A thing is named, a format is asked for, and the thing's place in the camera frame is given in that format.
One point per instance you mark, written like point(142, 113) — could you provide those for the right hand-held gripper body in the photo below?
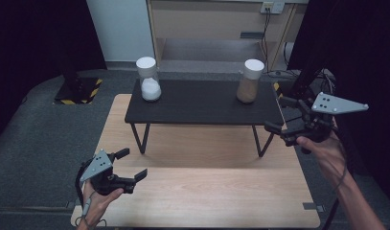
point(317, 124)

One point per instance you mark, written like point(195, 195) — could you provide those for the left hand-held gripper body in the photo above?
point(101, 179)

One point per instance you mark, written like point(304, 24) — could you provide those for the jar of brown powder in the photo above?
point(247, 89)

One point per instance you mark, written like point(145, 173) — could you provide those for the jar of white powder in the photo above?
point(150, 89)

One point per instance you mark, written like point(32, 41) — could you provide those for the black shelf with metal legs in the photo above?
point(202, 100)

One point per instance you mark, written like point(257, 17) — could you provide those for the person's left hand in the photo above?
point(98, 204)

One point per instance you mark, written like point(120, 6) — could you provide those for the person's right hand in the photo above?
point(326, 156)

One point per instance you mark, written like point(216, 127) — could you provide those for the black stand base striped tape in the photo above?
point(276, 87)
point(82, 94)

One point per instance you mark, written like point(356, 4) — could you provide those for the grey tape piece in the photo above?
point(312, 206)
point(72, 204)

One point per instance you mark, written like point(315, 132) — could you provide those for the small grey box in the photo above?
point(251, 35)

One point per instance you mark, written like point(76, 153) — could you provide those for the black curtain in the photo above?
point(29, 38)
point(368, 48)

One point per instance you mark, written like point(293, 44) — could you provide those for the white panel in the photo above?
point(122, 28)

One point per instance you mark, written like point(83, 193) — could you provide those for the white wall socket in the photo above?
point(272, 7)

